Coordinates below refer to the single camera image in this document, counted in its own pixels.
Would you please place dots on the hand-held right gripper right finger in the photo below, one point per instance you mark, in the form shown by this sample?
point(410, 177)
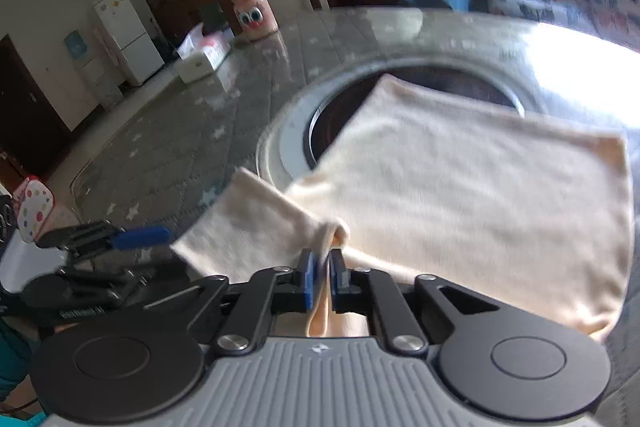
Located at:
point(338, 281)

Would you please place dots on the white refrigerator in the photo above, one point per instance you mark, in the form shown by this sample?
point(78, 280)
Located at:
point(127, 37)

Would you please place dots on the water dispenser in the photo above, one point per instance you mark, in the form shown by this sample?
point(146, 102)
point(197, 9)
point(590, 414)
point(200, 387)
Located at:
point(85, 62)

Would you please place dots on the pink cartoon face bottle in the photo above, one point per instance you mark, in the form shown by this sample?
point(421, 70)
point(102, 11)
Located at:
point(252, 9)

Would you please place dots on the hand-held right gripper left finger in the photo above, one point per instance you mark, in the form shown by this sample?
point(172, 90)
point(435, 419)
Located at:
point(310, 279)

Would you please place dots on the dark wooden door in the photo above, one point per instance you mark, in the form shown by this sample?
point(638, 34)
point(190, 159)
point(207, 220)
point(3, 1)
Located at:
point(27, 107)

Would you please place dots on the polka dot bag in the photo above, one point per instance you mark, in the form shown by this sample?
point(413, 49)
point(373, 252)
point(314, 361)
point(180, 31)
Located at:
point(35, 209)

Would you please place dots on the person's left forearm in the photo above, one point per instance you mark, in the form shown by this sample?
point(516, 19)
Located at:
point(12, 357)

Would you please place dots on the cream sweatshirt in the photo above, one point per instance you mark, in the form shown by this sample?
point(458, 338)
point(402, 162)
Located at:
point(450, 187)

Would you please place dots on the white tissue box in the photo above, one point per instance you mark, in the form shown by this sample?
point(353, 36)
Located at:
point(202, 54)

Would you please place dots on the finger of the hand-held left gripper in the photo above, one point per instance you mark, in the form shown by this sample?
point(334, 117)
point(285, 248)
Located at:
point(125, 277)
point(145, 237)

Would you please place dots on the black round induction cooker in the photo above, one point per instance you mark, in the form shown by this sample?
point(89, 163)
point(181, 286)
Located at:
point(330, 127)

